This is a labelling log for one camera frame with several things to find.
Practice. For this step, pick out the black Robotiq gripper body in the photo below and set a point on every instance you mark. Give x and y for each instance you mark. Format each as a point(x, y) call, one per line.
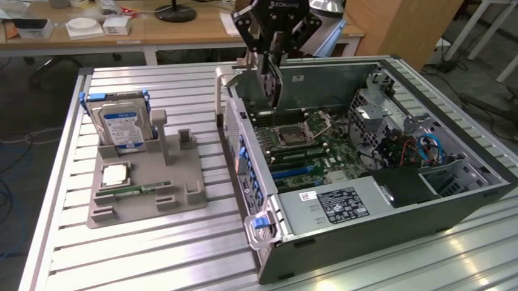
point(283, 12)

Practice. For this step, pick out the black graphics card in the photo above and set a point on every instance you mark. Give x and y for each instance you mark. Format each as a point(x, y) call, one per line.
point(269, 88)

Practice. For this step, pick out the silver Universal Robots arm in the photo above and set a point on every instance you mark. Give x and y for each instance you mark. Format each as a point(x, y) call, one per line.
point(327, 36)

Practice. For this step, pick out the blue expansion slot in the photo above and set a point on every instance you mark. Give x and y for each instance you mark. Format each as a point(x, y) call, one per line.
point(291, 172)

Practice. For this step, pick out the white papers stack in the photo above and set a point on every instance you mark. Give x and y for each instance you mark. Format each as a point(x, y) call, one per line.
point(229, 25)

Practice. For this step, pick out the black round lamp base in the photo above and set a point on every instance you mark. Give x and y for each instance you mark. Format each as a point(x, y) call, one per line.
point(175, 14)

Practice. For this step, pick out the wooden cabinet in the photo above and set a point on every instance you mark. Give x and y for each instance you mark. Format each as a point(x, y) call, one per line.
point(404, 27)

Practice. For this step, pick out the metal socket cover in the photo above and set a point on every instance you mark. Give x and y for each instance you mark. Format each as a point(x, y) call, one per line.
point(321, 124)

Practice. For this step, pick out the perforated metal drive cage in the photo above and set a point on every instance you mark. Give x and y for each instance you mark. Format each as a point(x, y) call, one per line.
point(372, 112)

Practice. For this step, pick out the small white labelled box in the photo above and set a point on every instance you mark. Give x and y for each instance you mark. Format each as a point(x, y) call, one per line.
point(116, 26)

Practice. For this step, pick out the CPU socket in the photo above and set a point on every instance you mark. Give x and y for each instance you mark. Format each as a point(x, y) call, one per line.
point(292, 135)

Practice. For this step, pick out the white round holder box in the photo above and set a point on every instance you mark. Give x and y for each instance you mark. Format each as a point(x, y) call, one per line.
point(84, 28)

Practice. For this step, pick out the installed black RAM stick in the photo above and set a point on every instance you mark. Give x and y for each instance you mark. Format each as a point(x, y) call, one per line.
point(296, 153)

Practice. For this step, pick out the wooden desk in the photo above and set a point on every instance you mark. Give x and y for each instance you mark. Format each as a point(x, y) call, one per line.
point(80, 44)

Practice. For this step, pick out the green motherboard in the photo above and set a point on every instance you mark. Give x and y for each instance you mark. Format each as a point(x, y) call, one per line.
point(343, 154)

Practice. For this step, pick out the hard disk in blue caddy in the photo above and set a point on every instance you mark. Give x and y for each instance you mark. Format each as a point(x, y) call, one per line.
point(118, 125)

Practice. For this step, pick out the white box with black lid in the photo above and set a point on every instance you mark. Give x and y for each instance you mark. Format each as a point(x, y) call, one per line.
point(33, 30)

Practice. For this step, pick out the silver CPU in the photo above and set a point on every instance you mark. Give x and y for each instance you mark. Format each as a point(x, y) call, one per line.
point(113, 175)

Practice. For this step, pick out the green RAM stick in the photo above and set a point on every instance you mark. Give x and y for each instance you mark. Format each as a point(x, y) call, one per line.
point(130, 189)

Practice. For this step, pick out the grey power supply unit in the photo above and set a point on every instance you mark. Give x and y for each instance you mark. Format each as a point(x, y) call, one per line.
point(299, 212)

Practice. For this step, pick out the metal disk bay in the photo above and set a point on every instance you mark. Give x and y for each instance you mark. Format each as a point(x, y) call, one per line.
point(456, 179)

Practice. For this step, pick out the blue case latch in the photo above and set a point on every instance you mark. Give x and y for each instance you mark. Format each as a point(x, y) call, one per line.
point(259, 222)

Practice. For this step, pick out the grey parts rack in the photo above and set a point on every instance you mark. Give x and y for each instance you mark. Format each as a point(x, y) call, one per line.
point(141, 209)

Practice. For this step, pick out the open black PC case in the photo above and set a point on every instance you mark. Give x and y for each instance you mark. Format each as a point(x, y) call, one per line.
point(363, 236)

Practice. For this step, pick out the white table frame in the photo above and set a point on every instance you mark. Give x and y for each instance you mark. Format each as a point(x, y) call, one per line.
point(476, 30)

